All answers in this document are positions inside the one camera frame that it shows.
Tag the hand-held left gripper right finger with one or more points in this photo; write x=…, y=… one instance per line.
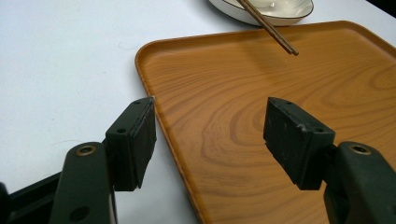
x=299, y=146

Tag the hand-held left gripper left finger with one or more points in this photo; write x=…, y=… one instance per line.
x=130, y=146

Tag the wood-grain tray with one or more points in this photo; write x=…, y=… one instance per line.
x=249, y=130

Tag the brown wooden chopstick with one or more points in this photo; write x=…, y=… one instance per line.
x=271, y=27
x=264, y=26

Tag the white bowl with dark rim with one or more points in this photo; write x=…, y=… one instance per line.
x=280, y=11

